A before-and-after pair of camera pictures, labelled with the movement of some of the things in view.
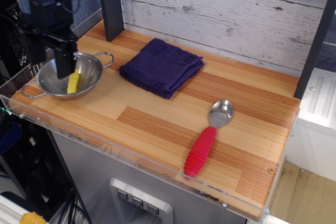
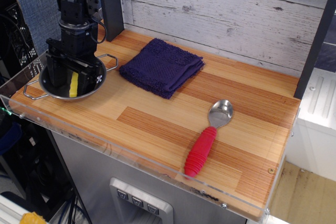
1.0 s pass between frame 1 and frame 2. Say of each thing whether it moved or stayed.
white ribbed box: stayed
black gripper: moved
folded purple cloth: stayed
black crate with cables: stayed
